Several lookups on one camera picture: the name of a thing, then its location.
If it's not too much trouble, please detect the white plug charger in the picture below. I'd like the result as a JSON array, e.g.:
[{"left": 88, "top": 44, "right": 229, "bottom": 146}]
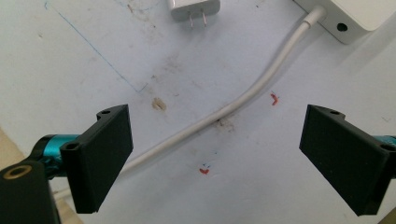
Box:
[{"left": 167, "top": 0, "right": 221, "bottom": 28}]

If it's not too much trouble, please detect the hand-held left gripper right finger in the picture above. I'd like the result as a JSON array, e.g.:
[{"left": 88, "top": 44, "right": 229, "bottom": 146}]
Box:
[{"left": 299, "top": 104, "right": 396, "bottom": 217}]

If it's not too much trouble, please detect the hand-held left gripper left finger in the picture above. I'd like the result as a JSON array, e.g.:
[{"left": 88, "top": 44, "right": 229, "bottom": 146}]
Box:
[{"left": 30, "top": 104, "right": 134, "bottom": 215}]

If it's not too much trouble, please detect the white power strip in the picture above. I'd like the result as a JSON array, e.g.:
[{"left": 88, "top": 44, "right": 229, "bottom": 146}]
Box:
[{"left": 293, "top": 0, "right": 396, "bottom": 45}]

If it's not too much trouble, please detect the white power strip cable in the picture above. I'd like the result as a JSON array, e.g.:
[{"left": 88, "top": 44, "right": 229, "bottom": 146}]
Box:
[{"left": 52, "top": 5, "right": 327, "bottom": 200}]

